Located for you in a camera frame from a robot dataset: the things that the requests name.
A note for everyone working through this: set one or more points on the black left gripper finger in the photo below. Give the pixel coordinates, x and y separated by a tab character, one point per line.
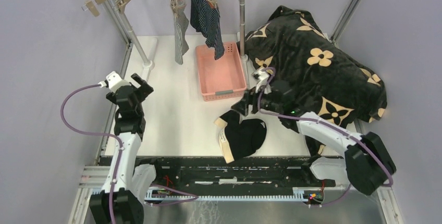
144	90
113	97

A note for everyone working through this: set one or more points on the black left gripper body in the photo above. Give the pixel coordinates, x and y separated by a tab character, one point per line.
140	111

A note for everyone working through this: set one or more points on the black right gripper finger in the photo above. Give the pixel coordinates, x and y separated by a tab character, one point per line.
250	97
241	107

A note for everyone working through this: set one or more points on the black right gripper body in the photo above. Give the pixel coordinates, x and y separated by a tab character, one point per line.
268	105

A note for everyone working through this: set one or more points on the black underwear beige waistband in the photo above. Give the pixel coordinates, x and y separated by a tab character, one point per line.
239	138

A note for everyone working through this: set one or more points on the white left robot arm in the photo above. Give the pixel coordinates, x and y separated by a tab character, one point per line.
121	198

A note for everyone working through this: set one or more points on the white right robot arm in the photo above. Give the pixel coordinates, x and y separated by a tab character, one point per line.
365	161

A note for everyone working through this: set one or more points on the grey striped underwear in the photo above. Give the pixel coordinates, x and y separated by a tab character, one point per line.
181	24

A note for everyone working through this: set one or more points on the navy striped underwear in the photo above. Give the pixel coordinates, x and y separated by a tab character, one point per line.
206	20

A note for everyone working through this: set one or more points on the pink plastic basket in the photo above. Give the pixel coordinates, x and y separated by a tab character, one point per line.
223	78

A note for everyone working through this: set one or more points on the right metal rack pole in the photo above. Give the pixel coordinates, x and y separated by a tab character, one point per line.
242	29

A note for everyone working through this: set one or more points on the black floral blanket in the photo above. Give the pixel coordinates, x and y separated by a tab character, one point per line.
321	77

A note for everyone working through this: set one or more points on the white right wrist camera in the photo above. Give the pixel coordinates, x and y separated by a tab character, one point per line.
263	77

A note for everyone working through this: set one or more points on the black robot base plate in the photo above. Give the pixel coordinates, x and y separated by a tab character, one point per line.
250	176

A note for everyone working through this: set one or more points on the white slotted cable duct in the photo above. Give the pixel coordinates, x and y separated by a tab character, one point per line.
157	195

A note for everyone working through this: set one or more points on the right aluminium frame post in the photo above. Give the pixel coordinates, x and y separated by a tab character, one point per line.
343	20

